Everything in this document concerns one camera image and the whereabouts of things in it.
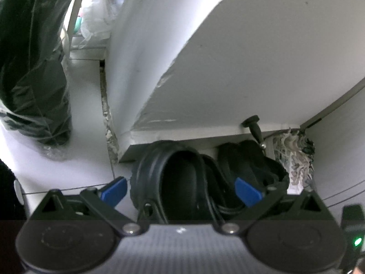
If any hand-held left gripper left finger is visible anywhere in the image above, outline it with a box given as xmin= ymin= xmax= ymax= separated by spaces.
xmin=31 ymin=176 xmax=149 ymax=236

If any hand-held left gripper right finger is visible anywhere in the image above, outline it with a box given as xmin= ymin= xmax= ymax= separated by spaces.
xmin=218 ymin=177 xmax=334 ymax=234

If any black strap sandal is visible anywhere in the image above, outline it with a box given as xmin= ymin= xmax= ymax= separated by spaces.
xmin=217 ymin=140 xmax=289 ymax=209
xmin=130 ymin=140 xmax=229 ymax=226

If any white patterned sneaker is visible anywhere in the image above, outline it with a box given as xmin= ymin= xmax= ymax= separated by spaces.
xmin=272 ymin=128 xmax=316 ymax=195

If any grey entrance door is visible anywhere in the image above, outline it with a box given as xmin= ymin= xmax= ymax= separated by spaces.
xmin=299 ymin=83 xmax=365 ymax=214

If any white shoe cabinet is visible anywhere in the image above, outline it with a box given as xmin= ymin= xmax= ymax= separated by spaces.
xmin=105 ymin=0 xmax=365 ymax=163

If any dark garment in clear plastic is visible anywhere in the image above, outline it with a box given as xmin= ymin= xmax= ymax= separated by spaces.
xmin=0 ymin=0 xmax=83 ymax=160

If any crumpled white plastic bag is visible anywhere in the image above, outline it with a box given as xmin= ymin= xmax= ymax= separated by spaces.
xmin=80 ymin=0 xmax=124 ymax=42

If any metal door stop post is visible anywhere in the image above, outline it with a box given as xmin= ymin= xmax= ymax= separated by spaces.
xmin=242 ymin=115 xmax=267 ymax=150

